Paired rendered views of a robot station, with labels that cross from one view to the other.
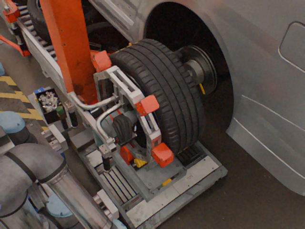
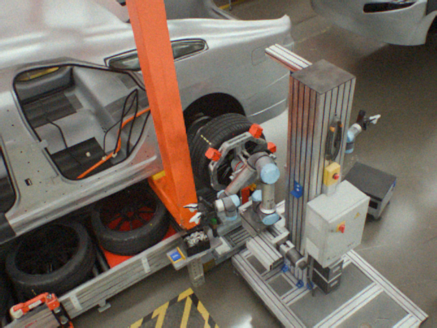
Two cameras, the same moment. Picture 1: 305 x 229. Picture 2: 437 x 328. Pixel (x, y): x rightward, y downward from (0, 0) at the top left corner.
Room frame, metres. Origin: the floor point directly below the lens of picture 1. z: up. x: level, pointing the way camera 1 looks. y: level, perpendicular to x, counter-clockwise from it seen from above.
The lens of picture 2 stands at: (0.80, 2.82, 3.38)
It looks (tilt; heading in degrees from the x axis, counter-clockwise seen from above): 43 degrees down; 280
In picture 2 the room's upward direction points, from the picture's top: 6 degrees counter-clockwise
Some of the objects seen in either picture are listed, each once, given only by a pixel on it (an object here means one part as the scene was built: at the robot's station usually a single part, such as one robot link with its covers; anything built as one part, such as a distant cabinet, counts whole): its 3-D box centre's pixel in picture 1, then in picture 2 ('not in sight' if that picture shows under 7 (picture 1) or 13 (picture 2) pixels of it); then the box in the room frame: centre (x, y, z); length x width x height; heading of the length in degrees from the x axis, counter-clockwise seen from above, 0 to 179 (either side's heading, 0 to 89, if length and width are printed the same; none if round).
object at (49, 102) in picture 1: (51, 105); (195, 241); (1.42, 0.67, 0.51); 0.20 x 0.14 x 0.13; 28
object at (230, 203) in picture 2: not in sight; (230, 202); (1.08, 0.87, 1.21); 0.11 x 0.08 x 0.09; 25
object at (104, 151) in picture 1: (109, 148); not in sight; (0.83, 0.18, 0.93); 0.09 x 0.05 x 0.05; 127
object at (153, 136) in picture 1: (126, 115); (238, 164); (1.09, 0.12, 0.85); 0.54 x 0.07 x 0.54; 37
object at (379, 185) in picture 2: not in sight; (366, 191); (-0.06, -0.24, 0.17); 0.43 x 0.36 x 0.34; 149
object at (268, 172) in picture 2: not in sight; (267, 192); (0.84, 0.76, 1.19); 0.15 x 0.12 x 0.55; 115
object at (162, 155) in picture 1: (162, 155); (269, 148); (0.84, -0.07, 0.85); 0.09 x 0.08 x 0.07; 37
